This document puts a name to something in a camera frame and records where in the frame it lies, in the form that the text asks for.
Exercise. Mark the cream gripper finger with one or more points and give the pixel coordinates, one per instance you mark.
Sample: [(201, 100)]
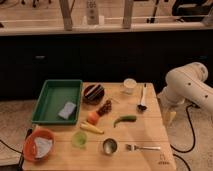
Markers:
[(170, 117)]

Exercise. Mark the green chili pepper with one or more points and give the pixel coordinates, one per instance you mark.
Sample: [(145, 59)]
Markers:
[(127, 118)]

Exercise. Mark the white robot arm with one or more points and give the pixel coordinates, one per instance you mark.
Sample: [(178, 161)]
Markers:
[(185, 83)]

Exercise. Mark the white cup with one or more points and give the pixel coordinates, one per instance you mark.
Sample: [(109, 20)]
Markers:
[(129, 85)]

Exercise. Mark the small metal cup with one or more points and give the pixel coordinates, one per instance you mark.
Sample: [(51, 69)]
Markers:
[(109, 146)]

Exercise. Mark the green plastic cup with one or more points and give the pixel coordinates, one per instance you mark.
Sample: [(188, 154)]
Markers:
[(79, 139)]

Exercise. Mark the silver fork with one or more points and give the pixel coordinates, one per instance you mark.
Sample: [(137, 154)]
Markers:
[(135, 147)]

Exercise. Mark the orange tomato toy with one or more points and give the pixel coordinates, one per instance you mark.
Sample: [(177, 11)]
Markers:
[(93, 117)]

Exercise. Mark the dark striped bowl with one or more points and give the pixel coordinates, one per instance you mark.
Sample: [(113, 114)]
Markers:
[(93, 94)]

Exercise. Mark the yellow corn toy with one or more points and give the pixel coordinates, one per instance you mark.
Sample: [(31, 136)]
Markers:
[(91, 128)]

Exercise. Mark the blue sponge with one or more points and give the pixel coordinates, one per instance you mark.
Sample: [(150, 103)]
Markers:
[(67, 110)]

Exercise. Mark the green plastic tray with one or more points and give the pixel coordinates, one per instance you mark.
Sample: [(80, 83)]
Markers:
[(54, 95)]

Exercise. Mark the white crumpled cloth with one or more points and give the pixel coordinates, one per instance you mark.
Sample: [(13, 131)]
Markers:
[(43, 146)]

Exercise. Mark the white remote device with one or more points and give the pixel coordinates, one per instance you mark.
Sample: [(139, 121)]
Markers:
[(92, 12)]

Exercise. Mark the orange bowl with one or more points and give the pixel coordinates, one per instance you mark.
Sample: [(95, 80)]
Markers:
[(29, 148)]

